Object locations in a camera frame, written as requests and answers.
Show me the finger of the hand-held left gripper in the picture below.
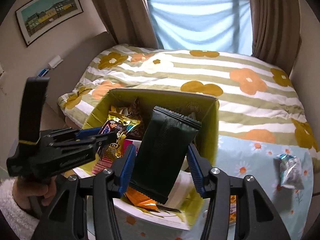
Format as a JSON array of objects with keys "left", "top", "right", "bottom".
[
  {"left": 94, "top": 131, "right": 118, "bottom": 147},
  {"left": 74, "top": 127, "right": 106, "bottom": 141}
]

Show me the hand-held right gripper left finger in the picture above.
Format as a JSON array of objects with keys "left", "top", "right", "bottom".
[{"left": 31, "top": 144, "right": 137, "bottom": 240}]

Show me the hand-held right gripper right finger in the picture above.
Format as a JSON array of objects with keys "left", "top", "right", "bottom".
[{"left": 187, "top": 143, "right": 291, "bottom": 240}]

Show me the blue white red snack packet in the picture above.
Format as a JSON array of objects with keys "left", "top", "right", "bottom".
[{"left": 98, "top": 119, "right": 118, "bottom": 157}]

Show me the pink striped snack packet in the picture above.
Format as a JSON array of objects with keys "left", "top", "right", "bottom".
[{"left": 92, "top": 152, "right": 125, "bottom": 176}]

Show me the dark green snack packet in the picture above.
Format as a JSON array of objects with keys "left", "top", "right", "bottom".
[{"left": 128, "top": 106, "right": 202, "bottom": 205}]

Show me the yellow cardboard box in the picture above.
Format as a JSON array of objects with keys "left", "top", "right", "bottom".
[{"left": 82, "top": 88, "right": 221, "bottom": 231}]

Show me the yellow cheese stick snack bag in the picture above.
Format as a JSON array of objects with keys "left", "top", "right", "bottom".
[{"left": 228, "top": 194, "right": 238, "bottom": 227}]

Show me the person's left hand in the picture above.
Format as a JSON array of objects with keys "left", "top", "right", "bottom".
[{"left": 12, "top": 175, "right": 58, "bottom": 207}]

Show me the gold chocolate snack bag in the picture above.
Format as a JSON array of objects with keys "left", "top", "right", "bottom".
[{"left": 106, "top": 98, "right": 143, "bottom": 158}]

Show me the light blue daisy bed sheet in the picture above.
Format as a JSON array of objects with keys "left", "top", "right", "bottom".
[{"left": 82, "top": 134, "right": 316, "bottom": 240}]

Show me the beige padded headboard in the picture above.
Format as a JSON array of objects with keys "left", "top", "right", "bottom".
[{"left": 24, "top": 31, "right": 118, "bottom": 120}]

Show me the silver grey snack bag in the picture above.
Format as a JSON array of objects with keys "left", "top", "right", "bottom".
[{"left": 273, "top": 153, "right": 305, "bottom": 190}]

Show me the green striped floral quilt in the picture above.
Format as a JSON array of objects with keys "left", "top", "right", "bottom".
[{"left": 57, "top": 43, "right": 320, "bottom": 155}]

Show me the light blue window cloth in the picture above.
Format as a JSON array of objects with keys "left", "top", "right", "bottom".
[{"left": 146, "top": 0, "right": 253, "bottom": 56}]

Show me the white wall socket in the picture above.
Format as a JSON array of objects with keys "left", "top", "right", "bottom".
[{"left": 47, "top": 55, "right": 62, "bottom": 70}]

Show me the framed wall picture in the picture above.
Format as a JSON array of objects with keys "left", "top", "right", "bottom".
[{"left": 15, "top": 0, "right": 84, "bottom": 47}]

